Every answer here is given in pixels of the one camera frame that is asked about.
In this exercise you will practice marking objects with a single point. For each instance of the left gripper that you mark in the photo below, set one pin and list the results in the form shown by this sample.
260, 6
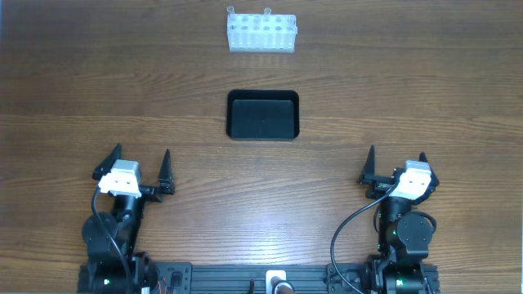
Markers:
151, 192

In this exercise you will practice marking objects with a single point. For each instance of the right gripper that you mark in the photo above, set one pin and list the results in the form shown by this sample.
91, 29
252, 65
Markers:
380, 183

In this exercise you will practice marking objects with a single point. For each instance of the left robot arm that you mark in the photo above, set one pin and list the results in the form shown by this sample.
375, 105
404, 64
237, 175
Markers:
122, 228

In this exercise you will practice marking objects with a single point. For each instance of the black tray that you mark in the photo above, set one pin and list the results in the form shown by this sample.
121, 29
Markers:
261, 118

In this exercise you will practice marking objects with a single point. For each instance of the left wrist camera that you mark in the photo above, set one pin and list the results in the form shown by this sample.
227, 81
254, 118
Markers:
120, 179

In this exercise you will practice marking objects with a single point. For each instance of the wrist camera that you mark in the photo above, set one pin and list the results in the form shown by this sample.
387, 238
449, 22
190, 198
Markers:
120, 179
413, 179

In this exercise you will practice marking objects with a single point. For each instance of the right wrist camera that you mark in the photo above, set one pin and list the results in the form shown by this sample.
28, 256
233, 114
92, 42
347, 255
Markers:
413, 179

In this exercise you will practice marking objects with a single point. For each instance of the mounting rail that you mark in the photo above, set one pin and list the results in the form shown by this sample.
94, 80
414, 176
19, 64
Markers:
229, 279

